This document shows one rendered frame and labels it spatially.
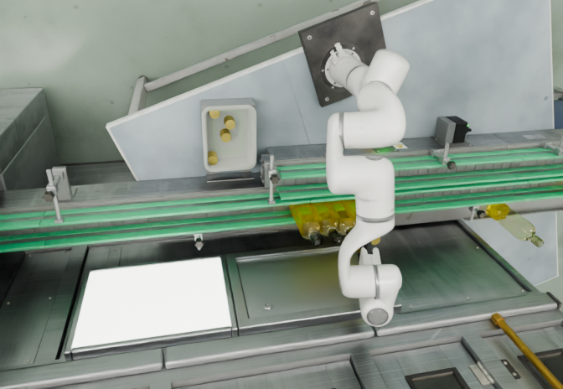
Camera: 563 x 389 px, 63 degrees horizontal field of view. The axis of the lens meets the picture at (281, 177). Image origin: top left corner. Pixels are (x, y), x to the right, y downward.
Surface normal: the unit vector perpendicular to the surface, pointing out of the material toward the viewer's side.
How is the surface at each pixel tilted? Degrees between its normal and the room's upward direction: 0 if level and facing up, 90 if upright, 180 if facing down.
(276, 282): 90
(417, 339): 90
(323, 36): 2
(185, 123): 0
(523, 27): 0
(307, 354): 90
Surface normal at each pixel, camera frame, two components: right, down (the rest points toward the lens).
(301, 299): 0.02, -0.90
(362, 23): 0.24, 0.46
